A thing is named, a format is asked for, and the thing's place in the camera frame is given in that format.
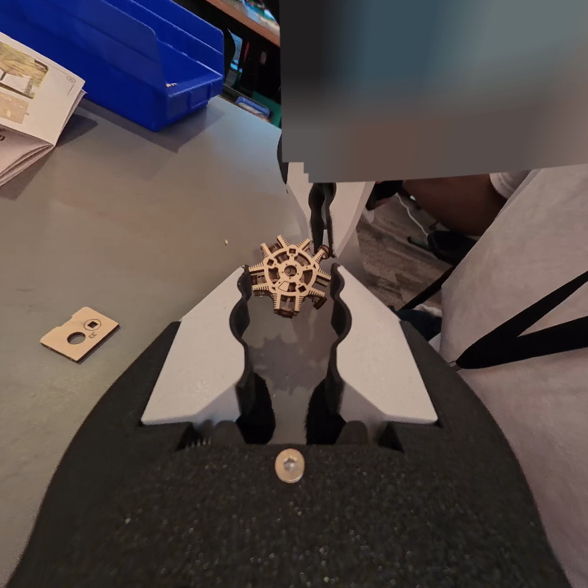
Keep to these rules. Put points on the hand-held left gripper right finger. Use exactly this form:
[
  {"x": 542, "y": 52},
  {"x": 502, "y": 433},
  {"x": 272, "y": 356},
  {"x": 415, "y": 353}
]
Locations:
[{"x": 386, "y": 367}]

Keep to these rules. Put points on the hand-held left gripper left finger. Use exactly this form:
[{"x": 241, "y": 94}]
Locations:
[{"x": 193, "y": 367}]

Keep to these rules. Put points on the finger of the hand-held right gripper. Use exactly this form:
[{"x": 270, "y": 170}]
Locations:
[
  {"x": 298, "y": 193},
  {"x": 351, "y": 202}
]

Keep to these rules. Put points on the wooden radial engine model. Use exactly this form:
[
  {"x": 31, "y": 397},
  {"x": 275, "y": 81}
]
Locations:
[{"x": 280, "y": 287}]

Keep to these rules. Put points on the grey desk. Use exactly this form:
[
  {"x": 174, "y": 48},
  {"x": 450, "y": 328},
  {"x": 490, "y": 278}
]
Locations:
[{"x": 138, "y": 229}]

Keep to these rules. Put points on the person's dark jeans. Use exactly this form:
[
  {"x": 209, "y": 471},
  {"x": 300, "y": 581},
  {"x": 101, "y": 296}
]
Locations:
[{"x": 422, "y": 321}]

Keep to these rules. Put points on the black metal bar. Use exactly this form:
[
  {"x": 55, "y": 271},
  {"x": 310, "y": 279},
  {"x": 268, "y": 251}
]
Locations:
[{"x": 427, "y": 289}]

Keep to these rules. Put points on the square wooden plate with holes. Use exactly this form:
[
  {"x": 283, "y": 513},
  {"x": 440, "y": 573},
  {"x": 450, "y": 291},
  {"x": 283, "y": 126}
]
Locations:
[{"x": 103, "y": 328}]

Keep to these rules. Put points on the wooden background table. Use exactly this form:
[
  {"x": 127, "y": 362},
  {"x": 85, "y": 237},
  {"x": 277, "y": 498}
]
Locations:
[{"x": 257, "y": 25}]

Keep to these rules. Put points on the blue plastic bin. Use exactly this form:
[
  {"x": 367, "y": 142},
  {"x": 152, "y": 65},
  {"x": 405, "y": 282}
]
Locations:
[{"x": 115, "y": 69}]

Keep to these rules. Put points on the instruction booklet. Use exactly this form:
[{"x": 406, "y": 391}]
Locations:
[{"x": 41, "y": 105}]

